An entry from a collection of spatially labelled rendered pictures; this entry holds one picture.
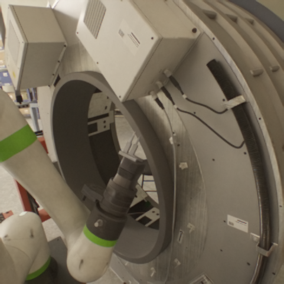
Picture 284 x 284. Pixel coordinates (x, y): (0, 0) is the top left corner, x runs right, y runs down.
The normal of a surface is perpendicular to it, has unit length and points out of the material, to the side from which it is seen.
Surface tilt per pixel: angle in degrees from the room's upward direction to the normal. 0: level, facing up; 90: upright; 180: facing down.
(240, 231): 90
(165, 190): 76
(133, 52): 90
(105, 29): 90
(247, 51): 71
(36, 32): 55
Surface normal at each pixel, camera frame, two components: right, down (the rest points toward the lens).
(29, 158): 0.76, 0.03
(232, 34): -0.41, 0.01
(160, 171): 0.61, -0.13
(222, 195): -0.72, 0.29
